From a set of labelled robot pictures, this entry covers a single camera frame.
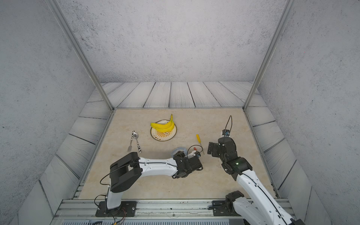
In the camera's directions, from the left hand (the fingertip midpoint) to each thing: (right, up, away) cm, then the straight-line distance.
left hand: (182, 156), depth 88 cm
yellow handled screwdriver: (+12, +8, +13) cm, 19 cm away
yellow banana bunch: (-12, +17, +14) cm, 26 cm away
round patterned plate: (-15, +21, +24) cm, 35 cm away
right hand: (+20, +9, -8) cm, 24 cm away
